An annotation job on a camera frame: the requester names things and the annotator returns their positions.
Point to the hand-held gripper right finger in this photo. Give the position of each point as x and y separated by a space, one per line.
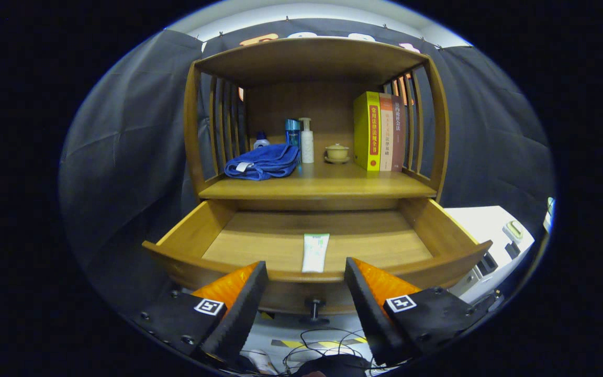
372 319

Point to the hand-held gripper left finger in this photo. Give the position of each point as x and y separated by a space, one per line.
238 314

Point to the white and green tube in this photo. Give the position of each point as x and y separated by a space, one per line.
315 254

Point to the wooden countertop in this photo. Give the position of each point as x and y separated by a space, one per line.
333 183

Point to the wooden cabinet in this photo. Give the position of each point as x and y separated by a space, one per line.
306 63

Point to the white shoe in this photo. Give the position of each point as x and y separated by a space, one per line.
262 361

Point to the yellow black floor tape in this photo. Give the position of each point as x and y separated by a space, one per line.
291 343

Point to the person's dark clothing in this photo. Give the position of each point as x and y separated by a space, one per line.
333 365

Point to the small black block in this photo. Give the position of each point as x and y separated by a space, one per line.
512 250
487 263

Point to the white side table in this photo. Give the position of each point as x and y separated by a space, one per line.
482 225

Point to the blue folded towel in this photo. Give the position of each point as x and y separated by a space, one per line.
265 162

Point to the small cream object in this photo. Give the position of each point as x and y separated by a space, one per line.
514 229

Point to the beige lidded tea cup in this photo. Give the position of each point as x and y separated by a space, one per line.
337 153

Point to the small white blue-capped bottle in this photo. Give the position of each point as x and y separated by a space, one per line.
261 142

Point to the orange and cream book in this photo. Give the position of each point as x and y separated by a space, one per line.
386 141

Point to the brown book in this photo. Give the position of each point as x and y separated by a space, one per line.
398 141

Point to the white pump bottle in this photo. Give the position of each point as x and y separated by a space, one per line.
307 146

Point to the thick yellow book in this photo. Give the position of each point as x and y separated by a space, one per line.
367 131

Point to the tall blue cosmetic bottle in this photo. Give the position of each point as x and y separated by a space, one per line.
292 131

